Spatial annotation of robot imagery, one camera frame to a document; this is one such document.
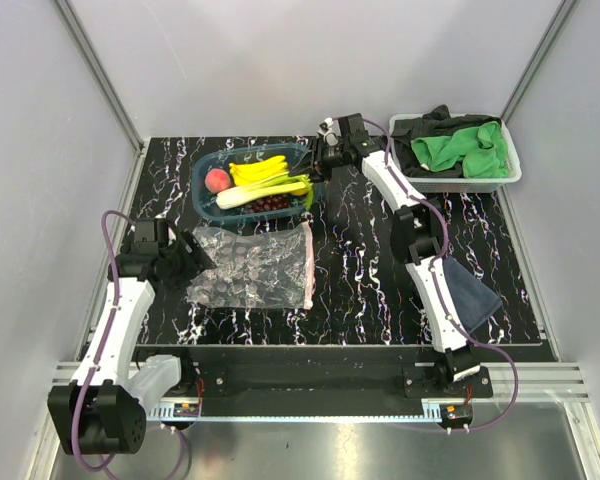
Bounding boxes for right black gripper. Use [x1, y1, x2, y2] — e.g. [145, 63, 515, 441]
[287, 137, 348, 185]

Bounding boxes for red fake peach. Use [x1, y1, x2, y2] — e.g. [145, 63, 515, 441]
[204, 168, 233, 194]

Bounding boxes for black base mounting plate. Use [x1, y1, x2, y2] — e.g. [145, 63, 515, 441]
[132, 345, 494, 422]

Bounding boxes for purple fake grapes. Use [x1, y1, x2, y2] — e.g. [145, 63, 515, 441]
[244, 194, 290, 214]

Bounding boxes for blue plastic container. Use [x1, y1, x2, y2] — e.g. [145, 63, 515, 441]
[191, 143, 318, 225]

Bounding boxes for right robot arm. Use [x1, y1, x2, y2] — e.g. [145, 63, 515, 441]
[292, 114, 480, 397]

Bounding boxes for white plastic basket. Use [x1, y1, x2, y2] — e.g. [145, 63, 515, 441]
[390, 105, 522, 193]

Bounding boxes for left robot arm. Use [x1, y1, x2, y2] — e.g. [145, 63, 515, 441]
[47, 218, 215, 460]

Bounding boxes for aluminium rail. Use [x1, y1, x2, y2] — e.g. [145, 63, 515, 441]
[48, 356, 588, 424]

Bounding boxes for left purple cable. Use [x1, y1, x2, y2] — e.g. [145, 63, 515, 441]
[69, 209, 189, 479]

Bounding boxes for yellow fake banana bunch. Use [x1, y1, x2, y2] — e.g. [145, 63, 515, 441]
[229, 155, 289, 186]

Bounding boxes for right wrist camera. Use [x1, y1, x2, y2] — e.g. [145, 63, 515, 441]
[318, 117, 340, 147]

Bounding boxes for dark grey cloth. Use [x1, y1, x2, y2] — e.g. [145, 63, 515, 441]
[391, 105, 502, 179]

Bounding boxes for clear zip top bag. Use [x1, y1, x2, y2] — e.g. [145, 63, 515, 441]
[186, 222, 315, 310]

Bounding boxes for green white fake leek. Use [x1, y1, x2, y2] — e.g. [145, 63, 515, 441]
[215, 173, 314, 210]

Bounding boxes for green cloth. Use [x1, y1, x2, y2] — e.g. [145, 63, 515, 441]
[411, 121, 510, 179]

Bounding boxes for folded blue cloth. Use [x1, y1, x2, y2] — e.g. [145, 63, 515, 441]
[443, 257, 503, 333]

